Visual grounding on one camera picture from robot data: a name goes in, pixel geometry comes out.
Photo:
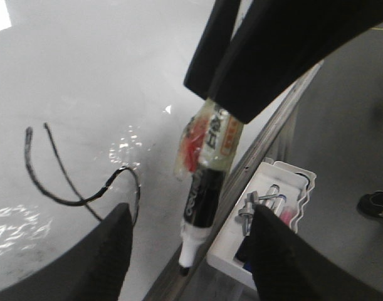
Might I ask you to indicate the pink marker in tray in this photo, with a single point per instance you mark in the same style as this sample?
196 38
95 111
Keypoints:
288 214

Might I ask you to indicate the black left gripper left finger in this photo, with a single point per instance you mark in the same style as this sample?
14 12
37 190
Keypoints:
94 269

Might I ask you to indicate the red round magnet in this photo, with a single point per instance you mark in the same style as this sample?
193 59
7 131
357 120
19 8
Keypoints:
190 146

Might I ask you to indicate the black shoe on floor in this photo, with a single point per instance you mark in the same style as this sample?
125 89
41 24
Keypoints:
372 204

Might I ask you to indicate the white whiteboard marker pen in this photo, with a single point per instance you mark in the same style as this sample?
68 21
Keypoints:
217 134

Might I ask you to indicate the white plastic accessory tray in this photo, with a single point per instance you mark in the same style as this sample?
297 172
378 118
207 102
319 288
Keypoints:
283 188

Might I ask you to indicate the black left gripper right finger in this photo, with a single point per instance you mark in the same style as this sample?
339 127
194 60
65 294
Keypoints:
285 267

